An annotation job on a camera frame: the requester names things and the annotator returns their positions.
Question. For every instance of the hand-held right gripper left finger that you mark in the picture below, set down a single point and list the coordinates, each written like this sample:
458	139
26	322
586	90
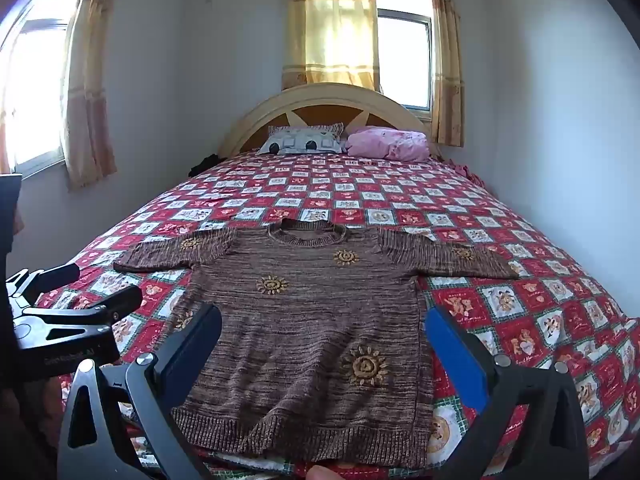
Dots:
197	332

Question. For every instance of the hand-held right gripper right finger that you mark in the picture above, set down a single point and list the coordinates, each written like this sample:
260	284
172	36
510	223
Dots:
455	355

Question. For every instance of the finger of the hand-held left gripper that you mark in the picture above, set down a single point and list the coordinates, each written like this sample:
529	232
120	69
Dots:
55	275
100	305

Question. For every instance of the brown knitted sun-pattern sweater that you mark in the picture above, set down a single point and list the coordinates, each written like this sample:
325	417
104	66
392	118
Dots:
310	335

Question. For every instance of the red checkered bear-print blanket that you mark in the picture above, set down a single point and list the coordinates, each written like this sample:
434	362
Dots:
525	310

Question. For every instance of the dark cloth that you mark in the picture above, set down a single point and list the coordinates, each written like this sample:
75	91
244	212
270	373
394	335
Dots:
205	165

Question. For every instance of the pink ruffled bed sheet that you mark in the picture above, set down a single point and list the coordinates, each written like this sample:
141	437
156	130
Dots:
462	167

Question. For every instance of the beige curtain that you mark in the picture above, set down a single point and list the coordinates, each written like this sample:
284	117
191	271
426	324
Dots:
90	85
447	60
330	25

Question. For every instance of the white black patterned pillow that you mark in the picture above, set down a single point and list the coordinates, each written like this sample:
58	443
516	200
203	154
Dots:
300	141

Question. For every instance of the pink pillow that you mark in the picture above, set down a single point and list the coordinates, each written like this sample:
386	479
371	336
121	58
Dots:
387	144

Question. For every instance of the cream arched bed headboard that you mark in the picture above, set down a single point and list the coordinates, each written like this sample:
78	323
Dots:
325	97

